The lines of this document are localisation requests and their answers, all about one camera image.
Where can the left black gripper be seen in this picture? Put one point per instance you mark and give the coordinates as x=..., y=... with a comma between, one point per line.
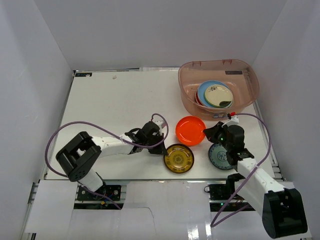
x=155, y=141

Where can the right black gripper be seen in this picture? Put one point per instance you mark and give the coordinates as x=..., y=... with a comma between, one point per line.
x=211, y=133

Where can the teal blue patterned plate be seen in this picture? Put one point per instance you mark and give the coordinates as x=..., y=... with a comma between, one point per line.
x=217, y=155

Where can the yellow and brown patterned plate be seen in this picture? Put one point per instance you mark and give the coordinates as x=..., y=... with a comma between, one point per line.
x=179, y=159

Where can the orange red plate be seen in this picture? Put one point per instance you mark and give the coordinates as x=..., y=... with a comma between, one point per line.
x=189, y=130

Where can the red and teal plate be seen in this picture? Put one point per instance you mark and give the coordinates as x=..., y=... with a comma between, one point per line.
x=197, y=99

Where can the cream plate with black patch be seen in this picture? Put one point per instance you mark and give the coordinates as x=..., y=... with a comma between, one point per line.
x=218, y=96

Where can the light blue plate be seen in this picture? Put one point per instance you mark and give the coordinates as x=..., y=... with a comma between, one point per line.
x=201, y=92

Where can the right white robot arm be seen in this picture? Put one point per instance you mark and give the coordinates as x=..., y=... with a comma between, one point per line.
x=281, y=208

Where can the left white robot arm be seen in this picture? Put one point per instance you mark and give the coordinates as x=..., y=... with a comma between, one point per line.
x=79, y=155

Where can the transparent pink plastic bin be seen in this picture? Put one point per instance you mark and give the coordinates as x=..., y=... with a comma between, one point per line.
x=236, y=74

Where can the black label sticker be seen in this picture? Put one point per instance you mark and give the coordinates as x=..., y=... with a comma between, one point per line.
x=83, y=74

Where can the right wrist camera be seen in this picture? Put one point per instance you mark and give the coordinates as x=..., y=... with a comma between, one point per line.
x=233, y=120

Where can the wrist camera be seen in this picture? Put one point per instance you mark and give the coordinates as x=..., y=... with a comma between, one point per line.
x=233, y=120
x=161, y=124

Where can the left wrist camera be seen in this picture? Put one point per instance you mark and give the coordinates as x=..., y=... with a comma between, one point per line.
x=161, y=124

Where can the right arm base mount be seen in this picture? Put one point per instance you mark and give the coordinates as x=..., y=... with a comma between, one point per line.
x=219, y=194

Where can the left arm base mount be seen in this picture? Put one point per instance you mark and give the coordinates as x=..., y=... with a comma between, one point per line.
x=111, y=191

